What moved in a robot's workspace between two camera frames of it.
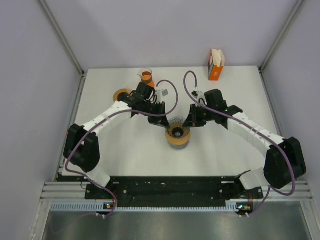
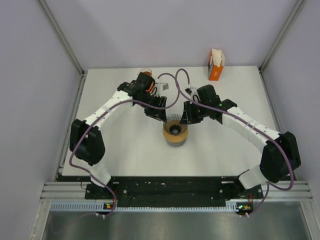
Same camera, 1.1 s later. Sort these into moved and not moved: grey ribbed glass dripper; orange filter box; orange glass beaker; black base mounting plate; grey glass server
Moved: grey ribbed glass dripper; grey glass server
Not moved: orange filter box; black base mounting plate; orange glass beaker
